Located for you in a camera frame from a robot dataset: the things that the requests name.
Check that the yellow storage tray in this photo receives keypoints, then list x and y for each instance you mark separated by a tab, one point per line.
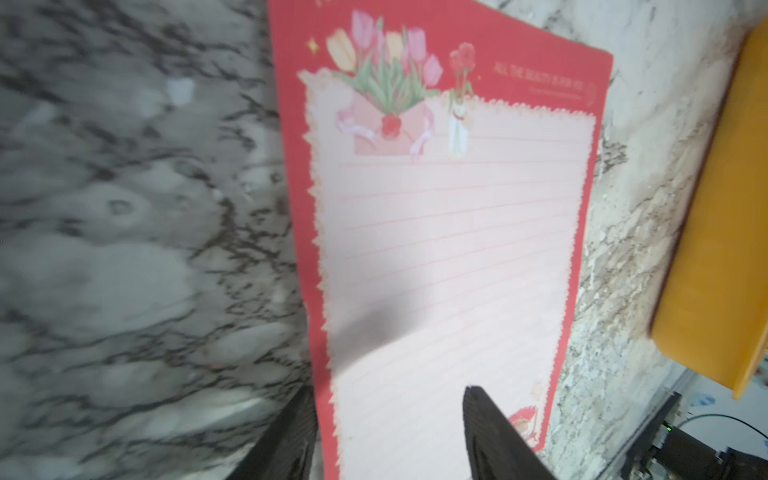
712	314

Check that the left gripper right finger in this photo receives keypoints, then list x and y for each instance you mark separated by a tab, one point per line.
496	451

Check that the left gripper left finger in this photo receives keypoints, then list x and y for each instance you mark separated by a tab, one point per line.
285	450

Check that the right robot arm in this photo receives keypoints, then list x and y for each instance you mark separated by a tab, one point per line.
682	455

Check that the red pink stationery paper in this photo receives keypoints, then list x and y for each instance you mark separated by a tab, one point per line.
439	158

